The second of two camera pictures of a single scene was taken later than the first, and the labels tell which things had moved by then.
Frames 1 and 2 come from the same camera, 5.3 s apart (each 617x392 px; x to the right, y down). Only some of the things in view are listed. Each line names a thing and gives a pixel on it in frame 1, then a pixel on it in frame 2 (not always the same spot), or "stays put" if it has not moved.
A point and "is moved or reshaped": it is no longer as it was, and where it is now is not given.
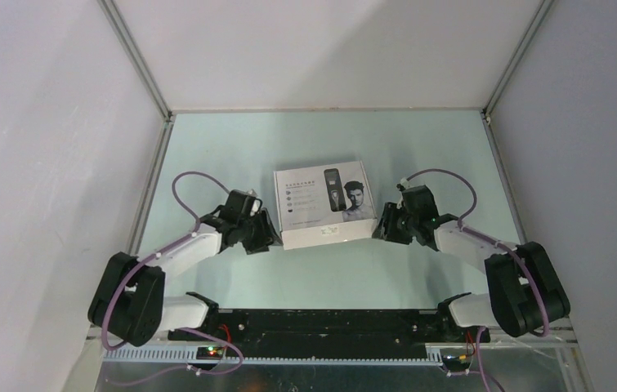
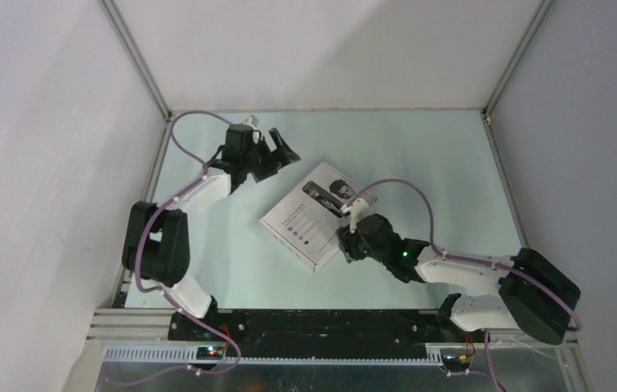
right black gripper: x=386 y=229 to x=348 y=244
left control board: x=211 y=353 stays put
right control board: x=457 y=362 stays put
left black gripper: x=266 y=236 to x=277 y=159
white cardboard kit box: x=324 y=204 is moved or reshaped
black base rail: x=333 y=332 stays put
